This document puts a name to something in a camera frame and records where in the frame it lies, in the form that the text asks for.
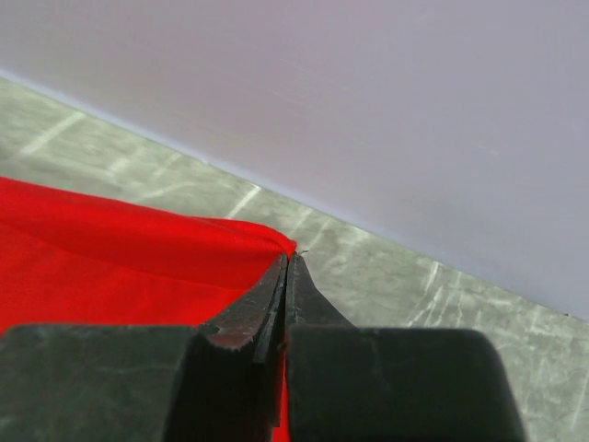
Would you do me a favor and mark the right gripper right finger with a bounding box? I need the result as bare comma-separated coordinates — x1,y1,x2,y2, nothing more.
285,254,526,441

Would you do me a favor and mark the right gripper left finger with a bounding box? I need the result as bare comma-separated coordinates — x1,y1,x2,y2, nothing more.
1,255,288,441

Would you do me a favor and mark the red t shirt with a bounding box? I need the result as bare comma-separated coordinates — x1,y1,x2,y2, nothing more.
1,179,296,441

